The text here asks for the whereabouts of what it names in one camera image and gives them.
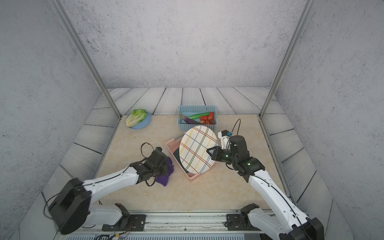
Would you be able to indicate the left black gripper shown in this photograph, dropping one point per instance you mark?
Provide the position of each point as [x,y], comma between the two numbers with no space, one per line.
[165,168]

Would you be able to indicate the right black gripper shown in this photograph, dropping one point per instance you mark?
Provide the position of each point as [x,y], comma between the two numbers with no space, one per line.
[216,155]

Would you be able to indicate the purple cleaning cloth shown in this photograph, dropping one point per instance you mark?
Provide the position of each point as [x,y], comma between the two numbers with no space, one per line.
[168,168]

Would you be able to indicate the white plaid striped plate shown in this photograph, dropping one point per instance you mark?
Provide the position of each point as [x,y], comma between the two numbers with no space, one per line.
[201,136]

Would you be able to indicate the dark green square plate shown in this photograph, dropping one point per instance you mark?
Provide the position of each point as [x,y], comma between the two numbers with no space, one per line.
[177,157]

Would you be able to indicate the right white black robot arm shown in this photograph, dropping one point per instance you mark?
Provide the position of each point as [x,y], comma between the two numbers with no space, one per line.
[289,222]

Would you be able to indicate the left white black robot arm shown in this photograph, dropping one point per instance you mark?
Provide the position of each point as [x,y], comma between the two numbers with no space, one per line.
[74,207]

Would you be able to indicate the light blue small plate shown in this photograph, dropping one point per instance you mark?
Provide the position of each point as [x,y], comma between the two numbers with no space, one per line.
[143,123]

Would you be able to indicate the pink plastic dish basket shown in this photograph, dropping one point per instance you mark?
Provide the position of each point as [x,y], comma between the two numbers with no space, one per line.
[193,165]

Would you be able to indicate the purple eggplant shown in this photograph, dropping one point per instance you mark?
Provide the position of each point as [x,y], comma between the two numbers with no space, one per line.
[189,121]

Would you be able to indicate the blue plastic basket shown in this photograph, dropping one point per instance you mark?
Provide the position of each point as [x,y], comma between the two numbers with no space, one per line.
[189,110]

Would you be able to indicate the green lettuce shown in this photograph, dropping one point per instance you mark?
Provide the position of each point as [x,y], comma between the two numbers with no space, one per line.
[135,117]

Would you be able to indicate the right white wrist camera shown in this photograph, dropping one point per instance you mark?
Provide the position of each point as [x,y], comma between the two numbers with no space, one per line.
[224,137]

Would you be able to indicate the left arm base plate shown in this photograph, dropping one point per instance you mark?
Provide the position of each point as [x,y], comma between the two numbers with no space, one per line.
[133,223]

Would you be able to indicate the aluminium mounting rail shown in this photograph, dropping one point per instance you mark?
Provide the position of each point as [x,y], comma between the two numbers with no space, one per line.
[171,225]

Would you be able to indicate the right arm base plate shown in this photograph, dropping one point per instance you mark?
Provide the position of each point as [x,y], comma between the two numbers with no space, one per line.
[239,222]

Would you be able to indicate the right aluminium frame post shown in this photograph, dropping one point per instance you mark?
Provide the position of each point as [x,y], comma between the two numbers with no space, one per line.
[305,15]

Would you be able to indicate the aluminium frame post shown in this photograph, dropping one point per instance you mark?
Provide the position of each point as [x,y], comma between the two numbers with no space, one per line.
[69,28]
[305,15]

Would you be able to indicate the left aluminium frame post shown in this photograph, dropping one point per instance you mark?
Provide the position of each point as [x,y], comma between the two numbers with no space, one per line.
[69,28]

